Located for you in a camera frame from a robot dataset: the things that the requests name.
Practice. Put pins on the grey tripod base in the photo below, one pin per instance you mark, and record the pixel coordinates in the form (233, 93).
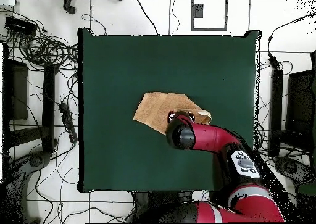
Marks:
(290, 167)
(37, 159)

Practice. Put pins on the grey square frame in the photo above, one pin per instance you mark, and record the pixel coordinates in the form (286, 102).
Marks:
(198, 10)

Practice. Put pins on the green round object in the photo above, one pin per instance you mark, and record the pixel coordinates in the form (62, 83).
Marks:
(308, 189)

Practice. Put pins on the dark green tablecloth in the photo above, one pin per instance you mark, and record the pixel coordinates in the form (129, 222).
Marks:
(111, 73)

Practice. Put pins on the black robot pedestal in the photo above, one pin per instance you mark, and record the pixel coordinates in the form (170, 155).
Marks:
(158, 214)

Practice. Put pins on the black power strip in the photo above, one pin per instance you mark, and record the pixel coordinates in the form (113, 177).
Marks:
(68, 121)

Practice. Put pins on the black rectangular box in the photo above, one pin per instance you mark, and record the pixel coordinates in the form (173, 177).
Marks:
(19, 25)

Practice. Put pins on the orange terry towel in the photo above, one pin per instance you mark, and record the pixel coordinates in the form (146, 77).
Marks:
(158, 108)

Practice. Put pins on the black metal frame stand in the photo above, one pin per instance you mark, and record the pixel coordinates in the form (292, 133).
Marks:
(48, 105)
(276, 110)

